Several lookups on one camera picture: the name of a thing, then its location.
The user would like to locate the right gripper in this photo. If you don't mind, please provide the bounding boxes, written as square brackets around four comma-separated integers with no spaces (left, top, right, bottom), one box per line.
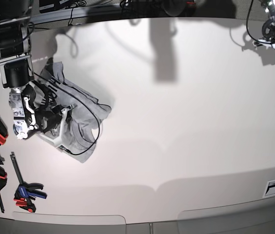
[38,104,77,148]

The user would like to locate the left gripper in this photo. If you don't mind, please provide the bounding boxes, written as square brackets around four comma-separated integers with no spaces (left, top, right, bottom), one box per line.
[252,36,275,56]

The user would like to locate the grey T-shirt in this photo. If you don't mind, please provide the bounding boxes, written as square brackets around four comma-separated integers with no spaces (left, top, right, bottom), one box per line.
[36,58,112,163]

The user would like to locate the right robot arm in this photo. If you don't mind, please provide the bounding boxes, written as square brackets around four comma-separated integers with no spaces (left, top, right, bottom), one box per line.
[0,0,76,151]

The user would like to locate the blue bar clamp on table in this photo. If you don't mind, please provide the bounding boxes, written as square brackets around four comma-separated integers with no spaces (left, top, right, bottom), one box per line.
[10,152,47,213]

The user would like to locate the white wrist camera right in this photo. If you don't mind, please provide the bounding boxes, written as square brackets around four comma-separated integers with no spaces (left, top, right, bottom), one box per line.
[57,145,71,154]

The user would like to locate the black camera cable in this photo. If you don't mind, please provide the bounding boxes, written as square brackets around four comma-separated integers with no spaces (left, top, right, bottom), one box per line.
[32,72,103,156]

